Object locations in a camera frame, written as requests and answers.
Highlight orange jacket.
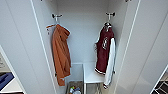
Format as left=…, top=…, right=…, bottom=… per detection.
left=50, top=23, right=73, bottom=87

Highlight blue cloth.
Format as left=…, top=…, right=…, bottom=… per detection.
left=0, top=72, right=15, bottom=92

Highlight white wardrobe body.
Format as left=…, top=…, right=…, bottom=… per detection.
left=29, top=0, right=142, bottom=94

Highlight white inner wardrobe shelf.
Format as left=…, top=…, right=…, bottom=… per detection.
left=81, top=61, right=108, bottom=94

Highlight maroon jacket white sleeves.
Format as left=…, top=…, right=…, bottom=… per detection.
left=93, top=22, right=117, bottom=90

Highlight white wardrobe door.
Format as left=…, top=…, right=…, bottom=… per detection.
left=0, top=0, right=57, bottom=94
left=114, top=0, right=168, bottom=94

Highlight small colourful items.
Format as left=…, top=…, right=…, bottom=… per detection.
left=69, top=85, right=82, bottom=94

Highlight pale clothes hanger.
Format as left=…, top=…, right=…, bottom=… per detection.
left=45, top=17, right=64, bottom=36
left=102, top=14, right=115, bottom=32

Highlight black wardrobe hook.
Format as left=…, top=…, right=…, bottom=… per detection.
left=50, top=12, right=64, bottom=20
left=105, top=11, right=117, bottom=18

